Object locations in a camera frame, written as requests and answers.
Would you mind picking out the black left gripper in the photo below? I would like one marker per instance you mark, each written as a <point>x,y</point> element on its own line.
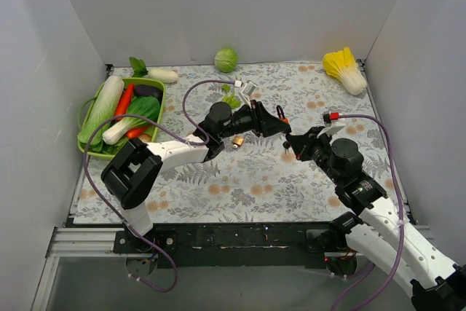
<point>259,118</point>

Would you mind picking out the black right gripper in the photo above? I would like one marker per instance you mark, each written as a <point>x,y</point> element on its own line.
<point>307,144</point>

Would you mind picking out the brass padlock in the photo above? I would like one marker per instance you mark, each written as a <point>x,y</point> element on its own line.
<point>240,140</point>

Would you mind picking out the orange black padlock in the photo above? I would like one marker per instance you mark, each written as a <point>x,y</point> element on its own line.
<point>281,114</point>

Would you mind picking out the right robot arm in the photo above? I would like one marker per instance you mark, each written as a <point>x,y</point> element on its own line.
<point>379,230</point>

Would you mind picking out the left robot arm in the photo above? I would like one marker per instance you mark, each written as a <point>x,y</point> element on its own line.
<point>131,174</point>

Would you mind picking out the celery stalk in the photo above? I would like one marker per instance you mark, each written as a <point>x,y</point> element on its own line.
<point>230,97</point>

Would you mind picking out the round green cabbage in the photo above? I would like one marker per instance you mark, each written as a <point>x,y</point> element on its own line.
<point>226,60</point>

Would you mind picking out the yellow napa cabbage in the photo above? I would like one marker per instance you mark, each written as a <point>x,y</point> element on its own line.
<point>342,66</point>

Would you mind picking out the white cucumber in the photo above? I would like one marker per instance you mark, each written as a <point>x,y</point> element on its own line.
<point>164,75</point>

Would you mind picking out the green bok choy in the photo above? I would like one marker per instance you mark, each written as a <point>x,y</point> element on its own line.
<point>141,110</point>

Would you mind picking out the brown mushroom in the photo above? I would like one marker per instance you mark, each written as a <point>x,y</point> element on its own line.
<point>145,138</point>

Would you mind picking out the purple eggplant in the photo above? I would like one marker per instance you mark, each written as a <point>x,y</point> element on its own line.
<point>144,90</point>

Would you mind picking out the red pepper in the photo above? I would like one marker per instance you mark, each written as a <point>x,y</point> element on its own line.
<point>134,133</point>

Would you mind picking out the green leafy herb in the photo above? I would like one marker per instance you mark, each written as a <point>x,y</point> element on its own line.
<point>138,66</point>

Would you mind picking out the orange carrot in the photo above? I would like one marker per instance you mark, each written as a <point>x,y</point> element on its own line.
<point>124,101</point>

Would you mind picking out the long green white cabbage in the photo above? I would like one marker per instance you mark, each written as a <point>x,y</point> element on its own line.
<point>103,108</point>

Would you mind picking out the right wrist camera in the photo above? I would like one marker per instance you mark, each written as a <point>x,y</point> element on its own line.
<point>331,128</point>

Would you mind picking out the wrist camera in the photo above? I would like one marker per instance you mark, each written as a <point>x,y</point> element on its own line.
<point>331,128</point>
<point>246,91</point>

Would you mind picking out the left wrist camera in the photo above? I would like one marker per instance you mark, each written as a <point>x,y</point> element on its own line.
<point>246,91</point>

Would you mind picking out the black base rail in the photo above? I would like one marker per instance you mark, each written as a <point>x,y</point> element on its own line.
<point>311,245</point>

